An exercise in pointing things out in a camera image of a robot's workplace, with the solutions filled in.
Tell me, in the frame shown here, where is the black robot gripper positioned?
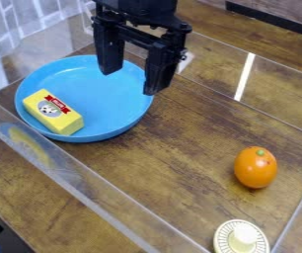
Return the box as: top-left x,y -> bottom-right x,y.
93,0 -> 192,96

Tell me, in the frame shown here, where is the yellow butter block toy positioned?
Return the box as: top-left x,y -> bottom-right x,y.
22,89 -> 84,135

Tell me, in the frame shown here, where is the clear acrylic enclosure wall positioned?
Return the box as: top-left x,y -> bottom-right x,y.
0,0 -> 302,253

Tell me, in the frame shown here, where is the orange toy ball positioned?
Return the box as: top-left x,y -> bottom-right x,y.
235,146 -> 278,189

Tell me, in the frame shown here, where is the cream round ribbed lid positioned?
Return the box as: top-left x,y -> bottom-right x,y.
213,219 -> 270,253

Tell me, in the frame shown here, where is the blue round plastic tray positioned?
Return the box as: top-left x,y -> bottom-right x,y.
14,54 -> 152,143

